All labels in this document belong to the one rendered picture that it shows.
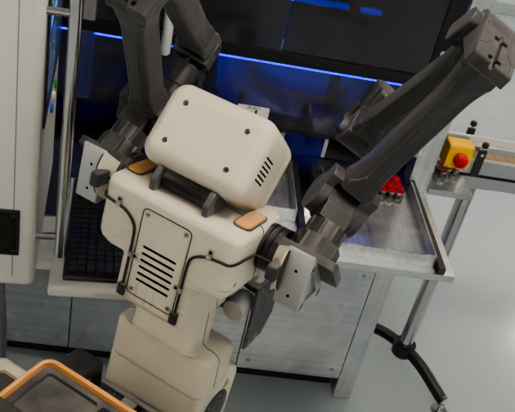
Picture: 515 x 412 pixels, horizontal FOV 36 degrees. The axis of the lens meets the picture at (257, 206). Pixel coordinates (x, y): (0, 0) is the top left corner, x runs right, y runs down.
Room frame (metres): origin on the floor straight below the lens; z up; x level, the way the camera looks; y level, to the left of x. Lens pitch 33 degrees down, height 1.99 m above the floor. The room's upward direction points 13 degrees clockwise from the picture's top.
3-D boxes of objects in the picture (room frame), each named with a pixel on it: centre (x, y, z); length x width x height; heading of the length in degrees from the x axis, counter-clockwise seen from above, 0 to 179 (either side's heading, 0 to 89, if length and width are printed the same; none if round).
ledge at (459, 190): (2.06, -0.52, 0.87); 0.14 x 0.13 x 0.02; 9
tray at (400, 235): (1.75, -0.30, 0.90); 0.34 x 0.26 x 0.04; 8
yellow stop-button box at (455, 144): (2.01, -0.51, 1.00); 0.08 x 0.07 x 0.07; 9
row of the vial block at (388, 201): (1.83, -0.29, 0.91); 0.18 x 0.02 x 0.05; 98
